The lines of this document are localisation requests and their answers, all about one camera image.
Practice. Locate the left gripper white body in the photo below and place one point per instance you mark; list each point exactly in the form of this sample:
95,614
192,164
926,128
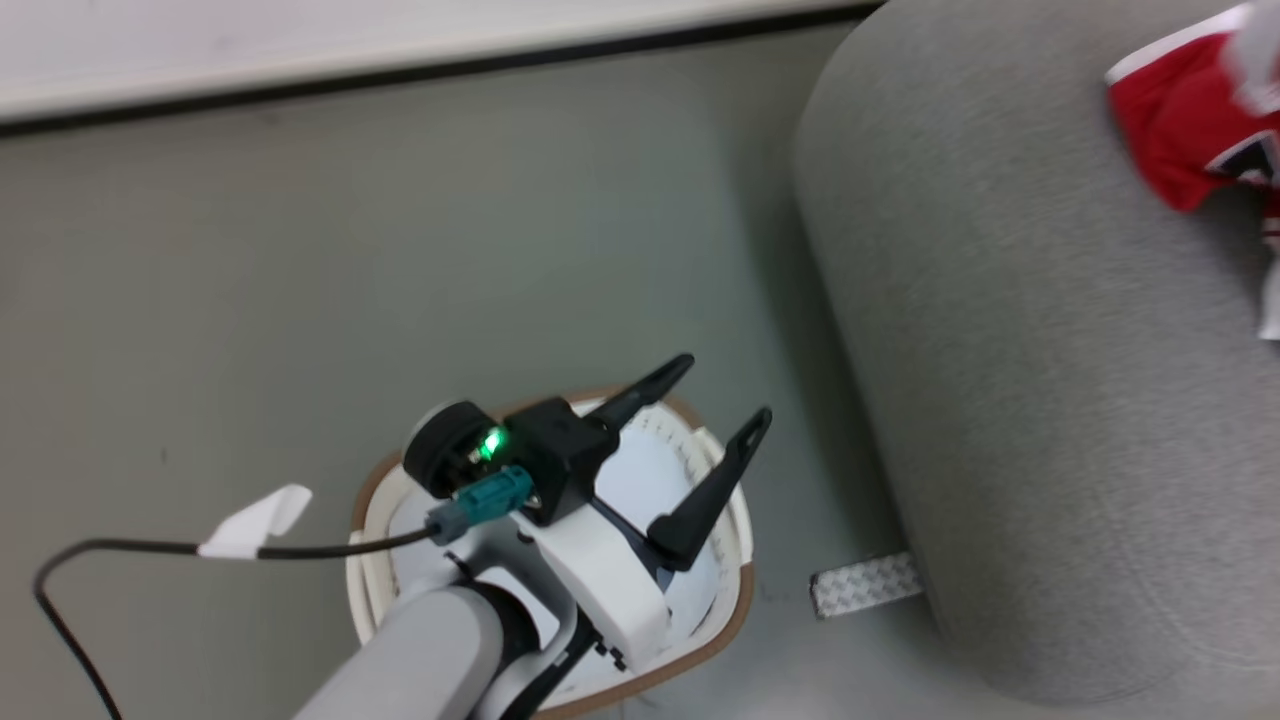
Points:
605,590

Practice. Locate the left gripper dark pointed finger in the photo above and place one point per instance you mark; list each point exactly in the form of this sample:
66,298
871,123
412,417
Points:
705,510
645,390

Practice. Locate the red jersey with white stripes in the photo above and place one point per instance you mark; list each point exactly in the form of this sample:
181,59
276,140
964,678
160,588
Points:
1180,130

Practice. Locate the white garment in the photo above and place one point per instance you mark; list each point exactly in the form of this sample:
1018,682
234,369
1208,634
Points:
1258,60

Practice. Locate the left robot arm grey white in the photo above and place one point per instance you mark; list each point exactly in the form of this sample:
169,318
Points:
430,650

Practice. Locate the grey fabric sofa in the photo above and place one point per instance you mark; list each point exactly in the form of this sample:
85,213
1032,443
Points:
1050,400

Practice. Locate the white laundry basket brown rim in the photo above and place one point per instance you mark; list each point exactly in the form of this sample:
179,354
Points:
725,570

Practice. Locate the white tape tag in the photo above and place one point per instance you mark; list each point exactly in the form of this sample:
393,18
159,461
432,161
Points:
255,522

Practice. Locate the white and black baseboard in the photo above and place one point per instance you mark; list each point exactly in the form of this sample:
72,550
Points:
400,60

